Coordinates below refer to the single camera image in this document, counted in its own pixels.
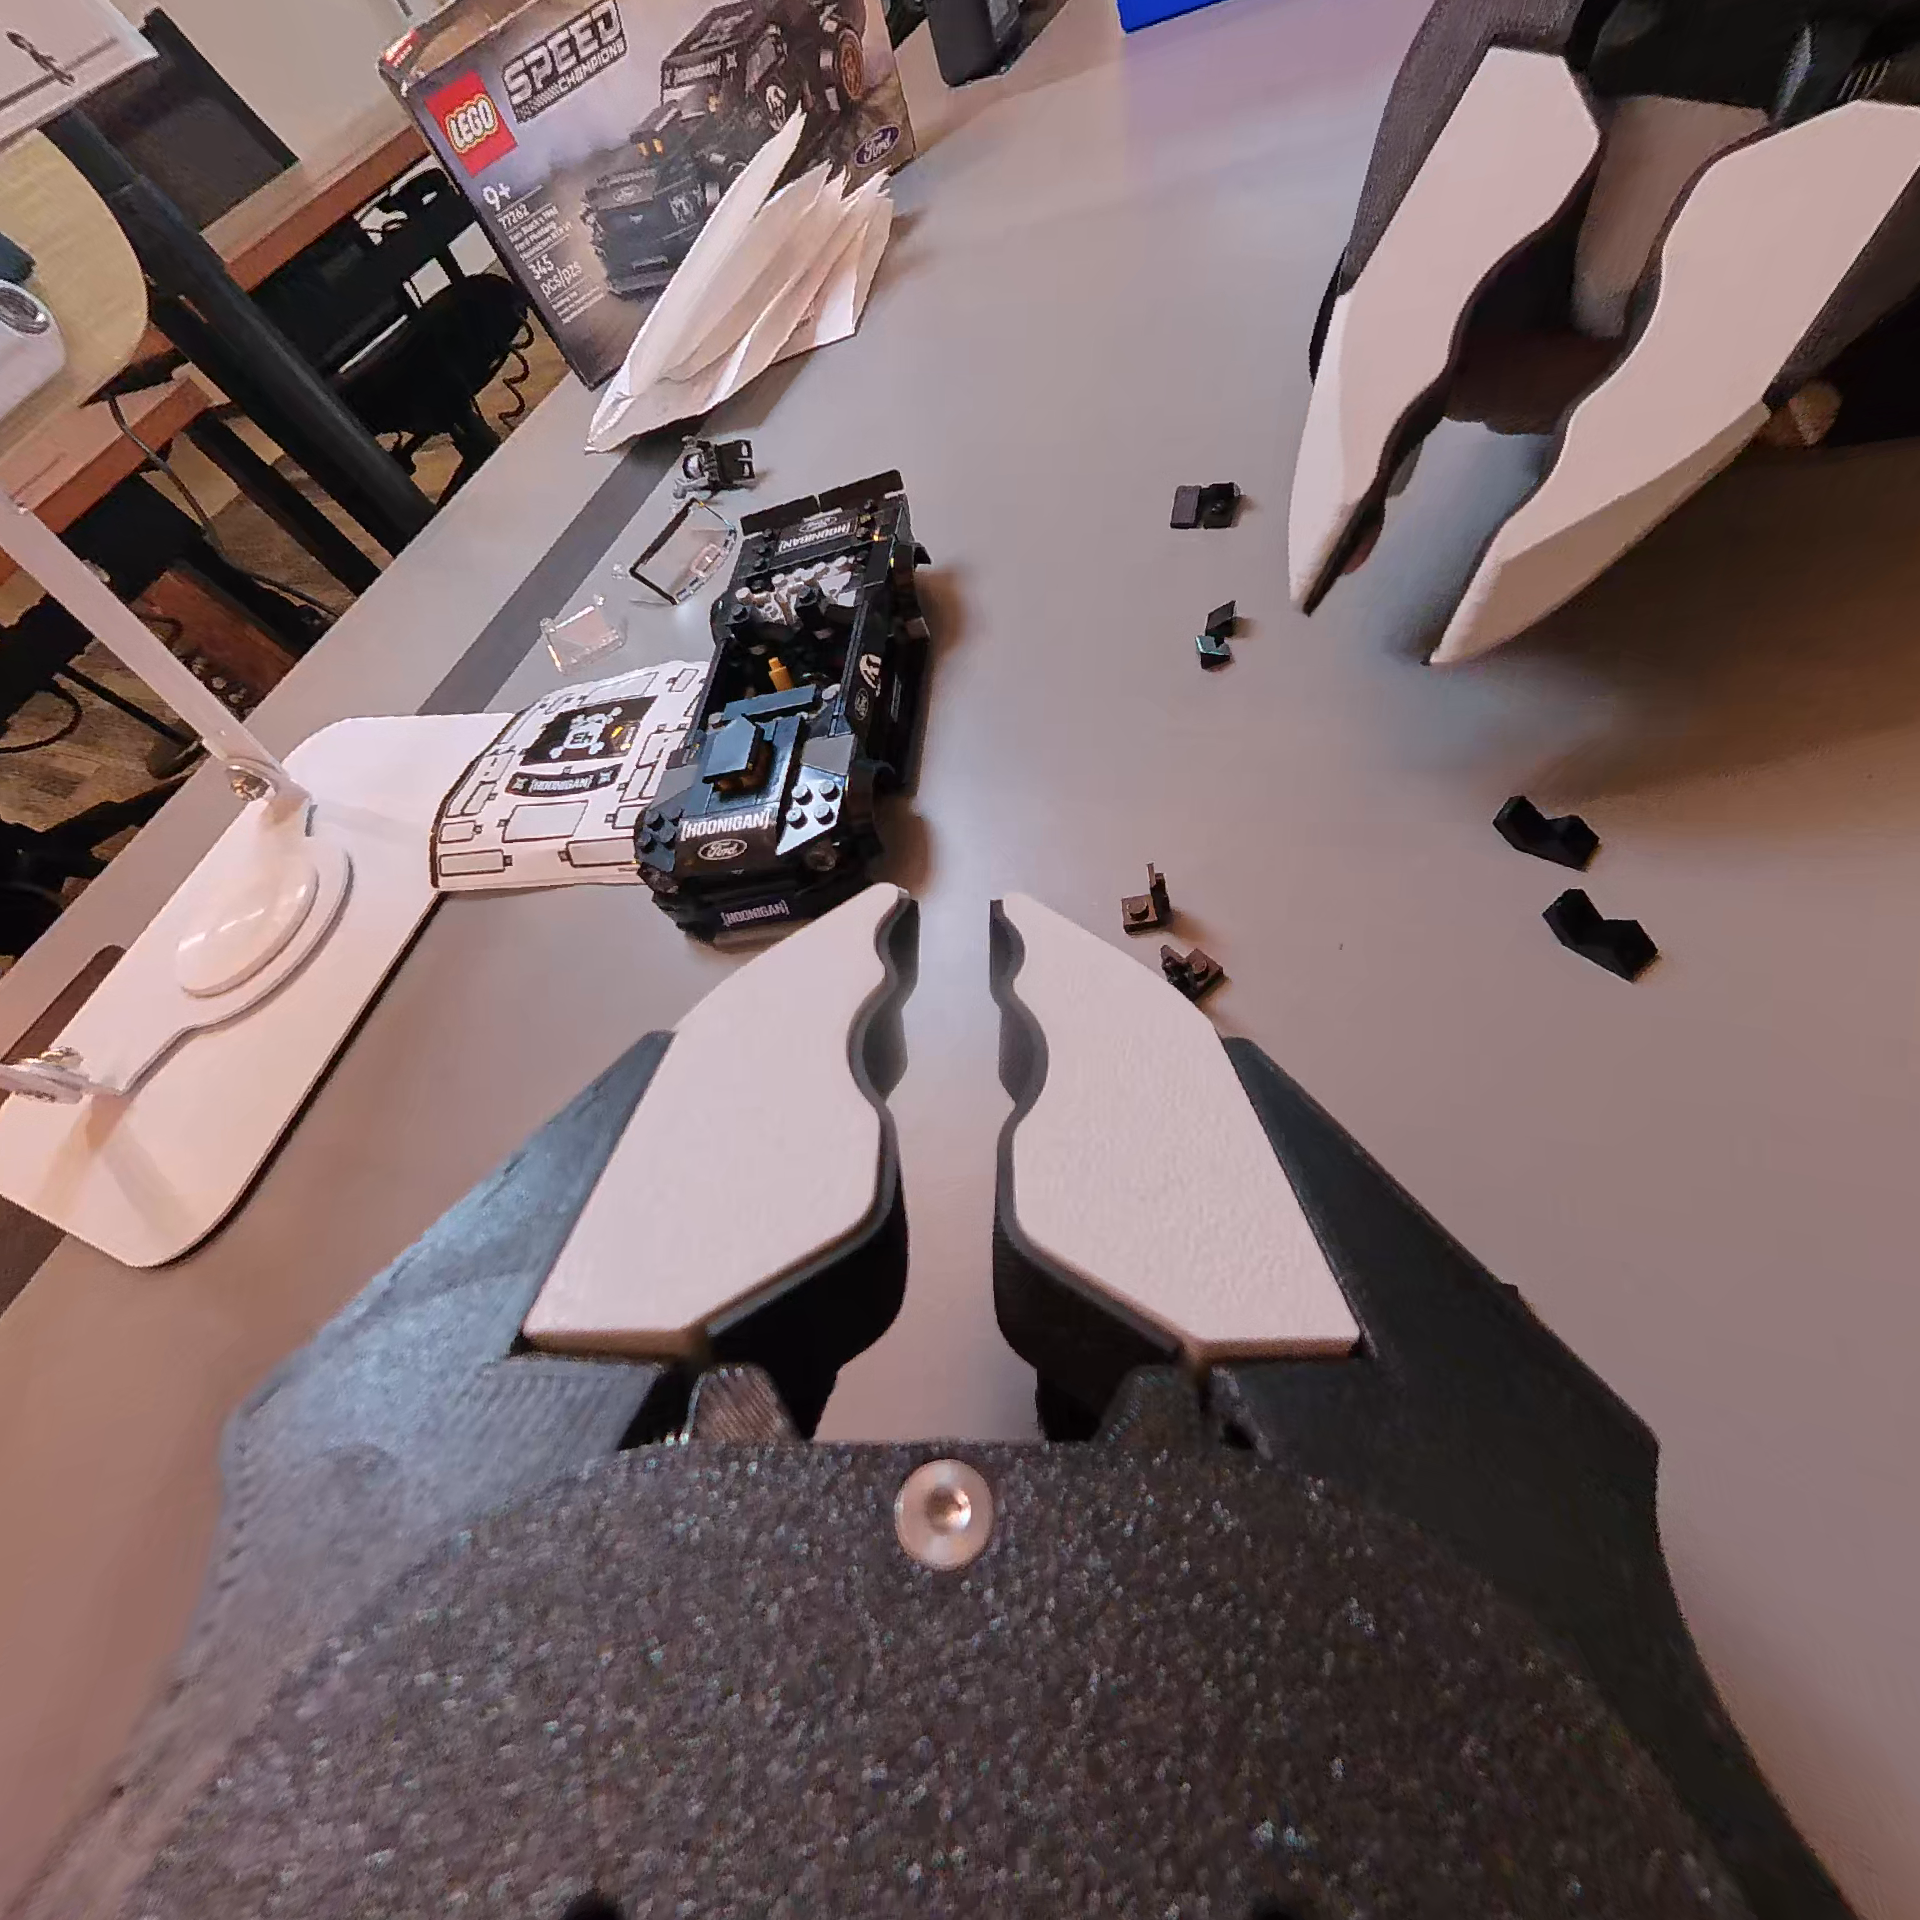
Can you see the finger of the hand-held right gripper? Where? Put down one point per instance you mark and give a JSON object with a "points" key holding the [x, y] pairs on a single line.
{"points": [[1724, 299], [1441, 225]]}

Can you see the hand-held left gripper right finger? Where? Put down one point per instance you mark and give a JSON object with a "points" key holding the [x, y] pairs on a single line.
{"points": [[1170, 1185]]}

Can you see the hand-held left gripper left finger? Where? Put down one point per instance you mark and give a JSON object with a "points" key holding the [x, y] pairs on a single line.
{"points": [[721, 1185]]}

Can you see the black lego car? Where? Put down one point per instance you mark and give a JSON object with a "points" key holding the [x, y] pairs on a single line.
{"points": [[840, 705]]}

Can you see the black lego slope brick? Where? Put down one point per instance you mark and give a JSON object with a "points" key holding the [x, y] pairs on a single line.
{"points": [[1599, 932], [1546, 833]]}

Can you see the small clear lego piece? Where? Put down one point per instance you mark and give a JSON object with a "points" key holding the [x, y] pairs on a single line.
{"points": [[582, 633]]}

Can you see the transparent lego windshield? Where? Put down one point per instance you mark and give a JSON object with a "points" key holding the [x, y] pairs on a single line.
{"points": [[681, 555]]}

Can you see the lego set box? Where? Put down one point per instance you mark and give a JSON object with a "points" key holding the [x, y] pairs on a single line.
{"points": [[599, 180]]}

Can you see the person's right hand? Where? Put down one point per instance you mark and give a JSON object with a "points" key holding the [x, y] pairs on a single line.
{"points": [[1808, 416]]}

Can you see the blue plastic bin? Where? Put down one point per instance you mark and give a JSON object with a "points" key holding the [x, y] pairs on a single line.
{"points": [[1155, 11]]}

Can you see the white sticker sheet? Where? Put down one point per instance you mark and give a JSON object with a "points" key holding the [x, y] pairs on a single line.
{"points": [[523, 810]]}

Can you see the white book stand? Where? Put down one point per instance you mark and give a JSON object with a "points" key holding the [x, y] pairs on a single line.
{"points": [[224, 1049]]}

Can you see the pile of white paper bags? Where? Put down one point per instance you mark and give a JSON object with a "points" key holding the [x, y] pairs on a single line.
{"points": [[721, 315]]}

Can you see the black office chair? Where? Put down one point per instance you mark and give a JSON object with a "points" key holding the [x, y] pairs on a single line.
{"points": [[434, 345]]}

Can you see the black tripod pole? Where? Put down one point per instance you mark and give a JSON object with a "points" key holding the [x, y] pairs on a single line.
{"points": [[255, 345]]}

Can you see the wooden desk with black legs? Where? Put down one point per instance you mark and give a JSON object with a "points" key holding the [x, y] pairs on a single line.
{"points": [[300, 218]]}

